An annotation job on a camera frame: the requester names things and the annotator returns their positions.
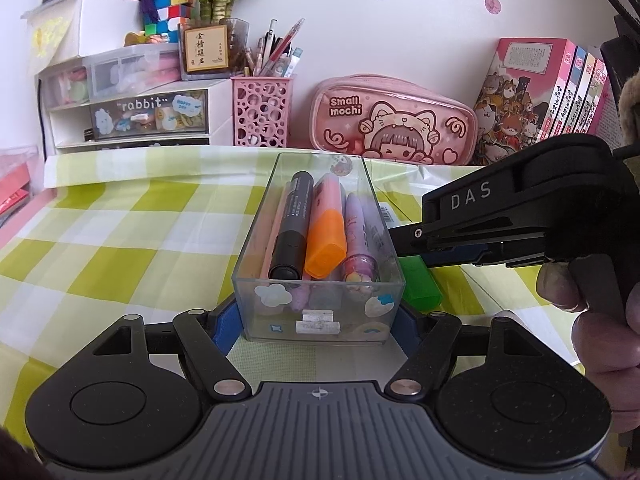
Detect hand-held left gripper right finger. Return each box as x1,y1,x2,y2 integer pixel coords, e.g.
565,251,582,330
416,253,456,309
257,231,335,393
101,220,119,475
384,305,543,402

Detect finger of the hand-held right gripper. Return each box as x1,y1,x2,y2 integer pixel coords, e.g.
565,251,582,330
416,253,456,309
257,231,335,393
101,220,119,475
389,217,548,257
424,242,506,268

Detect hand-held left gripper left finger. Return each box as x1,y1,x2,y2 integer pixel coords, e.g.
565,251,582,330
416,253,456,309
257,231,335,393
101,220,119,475
94,300,252,402

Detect clear plastic organizer box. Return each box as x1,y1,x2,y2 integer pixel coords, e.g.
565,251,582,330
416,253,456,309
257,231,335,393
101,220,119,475
232,152,406,347

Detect green highlighter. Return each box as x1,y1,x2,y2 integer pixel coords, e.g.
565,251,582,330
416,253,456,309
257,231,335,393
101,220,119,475
378,203,443,312

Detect purple flower-cap pen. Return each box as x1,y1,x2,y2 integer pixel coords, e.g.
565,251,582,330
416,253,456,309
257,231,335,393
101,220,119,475
341,191,377,295

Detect black marker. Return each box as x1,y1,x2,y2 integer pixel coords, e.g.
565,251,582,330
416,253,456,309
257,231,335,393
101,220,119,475
268,171,314,281

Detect orange highlighter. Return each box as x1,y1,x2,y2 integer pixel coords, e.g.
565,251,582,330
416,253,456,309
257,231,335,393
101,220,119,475
303,172,348,281

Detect person's right forearm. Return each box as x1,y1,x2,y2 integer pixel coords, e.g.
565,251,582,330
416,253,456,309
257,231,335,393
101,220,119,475
619,71,640,183

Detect person's right hand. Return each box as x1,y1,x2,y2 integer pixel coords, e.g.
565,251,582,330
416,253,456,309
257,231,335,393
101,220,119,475
536,260,640,436

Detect light purple pen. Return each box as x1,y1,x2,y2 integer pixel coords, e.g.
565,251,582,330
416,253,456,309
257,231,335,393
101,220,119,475
287,275,313,313

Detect pink cartoon cover book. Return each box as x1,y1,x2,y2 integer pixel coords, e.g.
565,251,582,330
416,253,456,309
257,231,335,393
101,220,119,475
542,45,588,138
575,57,613,136
560,52,598,136
470,37,578,167

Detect stack of printed paper sheets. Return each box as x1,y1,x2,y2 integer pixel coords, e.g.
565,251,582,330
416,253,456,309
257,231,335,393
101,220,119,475
602,92,623,141

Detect pink highlighter pen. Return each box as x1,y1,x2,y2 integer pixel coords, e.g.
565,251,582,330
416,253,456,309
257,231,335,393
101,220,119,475
259,182,293,281

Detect green checked tablecloth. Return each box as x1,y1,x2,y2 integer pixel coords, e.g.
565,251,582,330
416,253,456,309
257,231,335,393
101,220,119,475
0,146,640,461

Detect pink cartoon pencil case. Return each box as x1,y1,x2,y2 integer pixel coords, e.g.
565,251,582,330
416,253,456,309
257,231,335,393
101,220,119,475
308,74,478,167

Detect pink perforated pen holder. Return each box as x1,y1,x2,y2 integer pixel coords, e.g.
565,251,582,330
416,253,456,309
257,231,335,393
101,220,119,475
231,74,293,149

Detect white drawer organizer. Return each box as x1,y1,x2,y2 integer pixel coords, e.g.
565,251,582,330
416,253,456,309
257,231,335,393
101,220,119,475
36,77,236,153

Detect red books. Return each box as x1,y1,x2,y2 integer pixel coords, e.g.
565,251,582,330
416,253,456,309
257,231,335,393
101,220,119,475
0,147,41,231

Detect bunch of pens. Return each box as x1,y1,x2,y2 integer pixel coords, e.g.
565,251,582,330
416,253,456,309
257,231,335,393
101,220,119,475
242,17,306,79

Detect clear plastic storage box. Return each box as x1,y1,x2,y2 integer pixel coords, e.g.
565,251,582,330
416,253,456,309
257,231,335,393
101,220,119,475
86,45,182,101

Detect framed calligraphy sign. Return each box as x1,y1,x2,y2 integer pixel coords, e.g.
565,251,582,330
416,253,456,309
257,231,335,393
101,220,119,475
181,24,230,73

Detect small yellow toy figures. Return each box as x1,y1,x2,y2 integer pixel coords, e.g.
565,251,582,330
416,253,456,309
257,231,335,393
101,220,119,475
124,31,171,47

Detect lucky bamboo in glass vase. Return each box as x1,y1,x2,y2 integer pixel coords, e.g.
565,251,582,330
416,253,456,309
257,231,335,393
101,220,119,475
175,0,276,81

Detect colourful puzzle cube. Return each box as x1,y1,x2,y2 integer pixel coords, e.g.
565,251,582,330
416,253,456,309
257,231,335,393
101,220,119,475
142,0,195,43

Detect white storage box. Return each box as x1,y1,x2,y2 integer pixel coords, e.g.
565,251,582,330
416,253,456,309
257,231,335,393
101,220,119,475
20,0,151,63

